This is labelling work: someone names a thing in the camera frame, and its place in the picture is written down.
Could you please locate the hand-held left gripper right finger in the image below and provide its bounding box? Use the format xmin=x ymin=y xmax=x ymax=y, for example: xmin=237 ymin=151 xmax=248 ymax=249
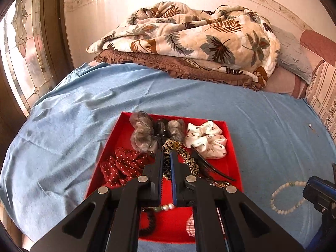
xmin=170 ymin=150 xmax=305 ymax=252

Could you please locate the pearl bead string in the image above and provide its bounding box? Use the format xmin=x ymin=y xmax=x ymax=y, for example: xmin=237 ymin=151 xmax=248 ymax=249
xmin=154 ymin=203 xmax=176 ymax=213

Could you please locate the stained glass window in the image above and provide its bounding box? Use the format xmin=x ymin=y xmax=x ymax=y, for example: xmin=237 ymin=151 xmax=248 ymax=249
xmin=0 ymin=0 xmax=57 ymax=117

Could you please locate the wooden window frame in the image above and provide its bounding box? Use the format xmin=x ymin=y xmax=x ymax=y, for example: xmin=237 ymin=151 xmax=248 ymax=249
xmin=34 ymin=0 xmax=76 ymax=92

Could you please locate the grey brown sheer scrunchie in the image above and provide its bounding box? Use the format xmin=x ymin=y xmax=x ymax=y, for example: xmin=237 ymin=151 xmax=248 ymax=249
xmin=168 ymin=119 xmax=186 ymax=143

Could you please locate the pink striped pillow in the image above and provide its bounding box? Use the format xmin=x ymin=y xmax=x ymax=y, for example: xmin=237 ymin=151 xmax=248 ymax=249
xmin=262 ymin=30 xmax=336 ymax=99

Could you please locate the black hair tie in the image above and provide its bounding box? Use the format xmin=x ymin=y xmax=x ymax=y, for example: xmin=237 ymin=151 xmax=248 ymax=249
xmin=139 ymin=207 xmax=157 ymax=238

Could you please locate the grey blue pillow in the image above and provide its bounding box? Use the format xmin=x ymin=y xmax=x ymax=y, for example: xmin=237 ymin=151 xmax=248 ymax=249
xmin=270 ymin=25 xmax=313 ymax=85

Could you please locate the red dotted scrunchie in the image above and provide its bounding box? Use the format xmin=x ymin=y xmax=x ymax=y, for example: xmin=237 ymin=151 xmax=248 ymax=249
xmin=100 ymin=148 xmax=155 ymax=188

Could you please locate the leopard print scrunchie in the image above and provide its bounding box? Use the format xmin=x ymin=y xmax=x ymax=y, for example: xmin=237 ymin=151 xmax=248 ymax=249
xmin=161 ymin=140 xmax=200 ymax=181

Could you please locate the leaf print blanket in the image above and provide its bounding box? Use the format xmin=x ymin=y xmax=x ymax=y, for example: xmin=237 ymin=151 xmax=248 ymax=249
xmin=87 ymin=1 xmax=281 ymax=84

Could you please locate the floral striped pillow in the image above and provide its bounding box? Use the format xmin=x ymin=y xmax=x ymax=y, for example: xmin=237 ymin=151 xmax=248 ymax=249
xmin=306 ymin=62 xmax=336 ymax=142

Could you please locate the red tray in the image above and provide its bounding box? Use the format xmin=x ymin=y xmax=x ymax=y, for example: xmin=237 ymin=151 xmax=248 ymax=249
xmin=84 ymin=112 xmax=244 ymax=243

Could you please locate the black glitter scrunchie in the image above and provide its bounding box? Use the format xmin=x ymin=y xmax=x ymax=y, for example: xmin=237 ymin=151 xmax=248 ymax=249
xmin=154 ymin=119 xmax=171 ymax=140

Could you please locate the white dotted scrunchie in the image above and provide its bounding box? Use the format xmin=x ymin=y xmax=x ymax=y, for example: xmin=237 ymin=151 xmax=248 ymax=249
xmin=183 ymin=120 xmax=227 ymax=160

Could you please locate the gold patterned hair clip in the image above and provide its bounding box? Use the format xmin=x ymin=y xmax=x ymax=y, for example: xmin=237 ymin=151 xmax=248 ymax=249
xmin=209 ymin=180 xmax=229 ymax=189

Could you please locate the red checked scrunchie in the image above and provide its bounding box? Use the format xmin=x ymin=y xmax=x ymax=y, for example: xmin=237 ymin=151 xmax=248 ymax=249
xmin=186 ymin=214 xmax=226 ymax=238

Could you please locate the white bead bracelet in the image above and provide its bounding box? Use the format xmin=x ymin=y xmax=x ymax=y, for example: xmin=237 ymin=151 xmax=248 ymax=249
xmin=270 ymin=181 xmax=307 ymax=216

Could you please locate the brown ruffled blanket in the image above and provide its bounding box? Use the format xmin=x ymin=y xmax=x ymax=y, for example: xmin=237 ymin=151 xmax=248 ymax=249
xmin=94 ymin=49 xmax=265 ymax=92

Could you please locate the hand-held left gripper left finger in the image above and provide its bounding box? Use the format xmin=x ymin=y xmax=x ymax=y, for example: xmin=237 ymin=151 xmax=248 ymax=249
xmin=30 ymin=149 xmax=165 ymax=252

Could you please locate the blue bed sheet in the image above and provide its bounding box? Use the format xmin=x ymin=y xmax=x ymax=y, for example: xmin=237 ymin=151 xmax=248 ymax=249
xmin=0 ymin=62 xmax=336 ymax=252

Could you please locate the black hair claw clip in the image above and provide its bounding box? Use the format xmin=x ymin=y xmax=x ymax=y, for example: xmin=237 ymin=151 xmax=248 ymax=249
xmin=190 ymin=148 xmax=237 ymax=182

